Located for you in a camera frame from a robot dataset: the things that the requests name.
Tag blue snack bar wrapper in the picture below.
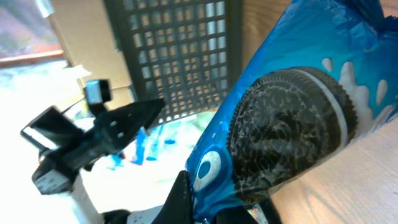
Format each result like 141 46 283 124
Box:
186 0 397 223

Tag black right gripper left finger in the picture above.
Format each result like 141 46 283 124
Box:
152 170 194 224

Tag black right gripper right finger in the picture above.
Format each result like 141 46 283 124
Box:
216 199 282 224

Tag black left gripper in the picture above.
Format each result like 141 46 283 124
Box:
30 98 165 195

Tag dark grey plastic basket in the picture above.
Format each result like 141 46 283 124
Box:
104 0 243 126

